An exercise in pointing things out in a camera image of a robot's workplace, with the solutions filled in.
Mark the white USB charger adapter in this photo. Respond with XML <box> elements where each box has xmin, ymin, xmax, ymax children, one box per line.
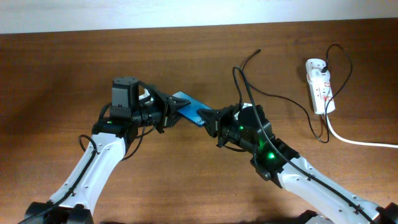
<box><xmin>305</xmin><ymin>58</ymin><xmax>330</xmax><ymax>84</ymax></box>

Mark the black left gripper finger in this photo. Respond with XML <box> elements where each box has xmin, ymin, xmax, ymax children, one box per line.
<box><xmin>166</xmin><ymin>112</ymin><xmax>182</xmax><ymax>128</ymax></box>
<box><xmin>169</xmin><ymin>96</ymin><xmax>190</xmax><ymax>113</ymax></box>

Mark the blue Samsung Galaxy smartphone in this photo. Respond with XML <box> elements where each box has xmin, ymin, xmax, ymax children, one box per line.
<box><xmin>173</xmin><ymin>91</ymin><xmax>211</xmax><ymax>127</ymax></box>

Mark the white power strip cord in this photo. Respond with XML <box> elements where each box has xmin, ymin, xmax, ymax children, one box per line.
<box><xmin>323</xmin><ymin>113</ymin><xmax>398</xmax><ymax>149</ymax></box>

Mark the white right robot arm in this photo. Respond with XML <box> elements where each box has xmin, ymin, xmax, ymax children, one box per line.
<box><xmin>198</xmin><ymin>105</ymin><xmax>397</xmax><ymax>223</ymax></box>

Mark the white power strip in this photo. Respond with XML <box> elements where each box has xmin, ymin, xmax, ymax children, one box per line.
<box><xmin>309</xmin><ymin>81</ymin><xmax>336</xmax><ymax>115</ymax></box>

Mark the black USB charging cable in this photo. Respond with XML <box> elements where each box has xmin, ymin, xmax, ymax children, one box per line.
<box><xmin>241</xmin><ymin>43</ymin><xmax>354</xmax><ymax>144</ymax></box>

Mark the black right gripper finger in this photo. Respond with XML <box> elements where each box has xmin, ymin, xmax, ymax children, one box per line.
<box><xmin>197</xmin><ymin>108</ymin><xmax>224</xmax><ymax>123</ymax></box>
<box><xmin>205</xmin><ymin>121</ymin><xmax>218</xmax><ymax>138</ymax></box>

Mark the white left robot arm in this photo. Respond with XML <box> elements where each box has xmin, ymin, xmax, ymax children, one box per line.
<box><xmin>23</xmin><ymin>77</ymin><xmax>190</xmax><ymax>223</ymax></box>

